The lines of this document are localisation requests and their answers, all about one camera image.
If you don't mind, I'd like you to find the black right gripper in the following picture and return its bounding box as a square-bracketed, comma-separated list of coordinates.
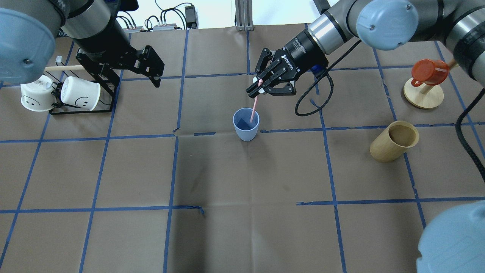
[246, 32, 329, 99]

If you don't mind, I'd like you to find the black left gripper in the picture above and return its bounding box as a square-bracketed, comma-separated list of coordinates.
[76, 37, 165, 88]

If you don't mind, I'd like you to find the pink chopstick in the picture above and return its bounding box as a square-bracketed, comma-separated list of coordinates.
[250, 79, 263, 123]

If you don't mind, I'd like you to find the light blue plastic cup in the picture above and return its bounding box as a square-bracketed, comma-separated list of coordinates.
[232, 108, 260, 141]

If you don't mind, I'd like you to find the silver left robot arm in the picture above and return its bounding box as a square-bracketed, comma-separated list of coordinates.
[0, 0, 165, 88]

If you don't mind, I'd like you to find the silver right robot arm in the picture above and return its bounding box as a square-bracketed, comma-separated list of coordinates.
[246, 0, 484, 273]

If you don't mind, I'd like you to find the bamboo wooden cup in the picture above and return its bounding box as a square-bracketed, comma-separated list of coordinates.
[369, 121, 419, 163]

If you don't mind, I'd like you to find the white mug on rack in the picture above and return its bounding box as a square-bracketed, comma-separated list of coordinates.
[60, 76, 101, 111]
[20, 75, 56, 112]

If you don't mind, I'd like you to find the black power adapter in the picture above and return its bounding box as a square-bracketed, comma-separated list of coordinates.
[184, 5, 199, 29]

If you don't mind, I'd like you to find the round wooden mug tree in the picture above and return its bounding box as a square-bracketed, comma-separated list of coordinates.
[402, 59, 458, 109]

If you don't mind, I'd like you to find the orange mug on tree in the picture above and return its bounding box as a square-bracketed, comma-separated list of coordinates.
[411, 59, 450, 88]

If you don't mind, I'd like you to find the black wire mug rack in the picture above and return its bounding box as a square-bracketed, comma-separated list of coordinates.
[44, 54, 120, 115]

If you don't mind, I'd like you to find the wooden rack handle rod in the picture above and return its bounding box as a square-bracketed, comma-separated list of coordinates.
[44, 64, 85, 72]

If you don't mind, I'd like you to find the aluminium frame post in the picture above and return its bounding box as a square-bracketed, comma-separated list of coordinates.
[235, 0, 254, 31]

